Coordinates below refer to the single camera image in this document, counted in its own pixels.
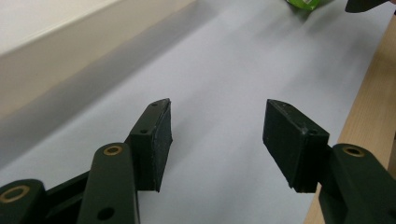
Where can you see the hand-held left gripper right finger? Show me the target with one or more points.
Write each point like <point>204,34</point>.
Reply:
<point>289,140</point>

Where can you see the green snack packet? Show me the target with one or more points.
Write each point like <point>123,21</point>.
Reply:
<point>303,3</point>

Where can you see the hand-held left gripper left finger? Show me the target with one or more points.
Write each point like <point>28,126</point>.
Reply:
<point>154,146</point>

